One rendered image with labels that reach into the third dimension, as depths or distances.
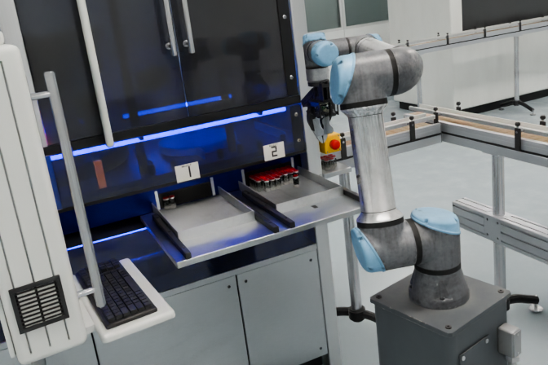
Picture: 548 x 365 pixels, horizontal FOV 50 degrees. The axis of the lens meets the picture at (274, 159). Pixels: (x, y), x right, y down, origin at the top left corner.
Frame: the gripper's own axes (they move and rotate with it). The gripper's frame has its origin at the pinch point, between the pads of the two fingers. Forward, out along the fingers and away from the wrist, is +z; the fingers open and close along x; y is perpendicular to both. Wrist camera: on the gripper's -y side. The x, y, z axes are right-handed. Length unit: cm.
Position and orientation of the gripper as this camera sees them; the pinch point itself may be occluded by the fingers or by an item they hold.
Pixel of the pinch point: (321, 138)
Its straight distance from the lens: 200.8
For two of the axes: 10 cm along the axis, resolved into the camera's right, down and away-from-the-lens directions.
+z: 1.2, 9.6, 2.6
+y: 4.4, 1.8, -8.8
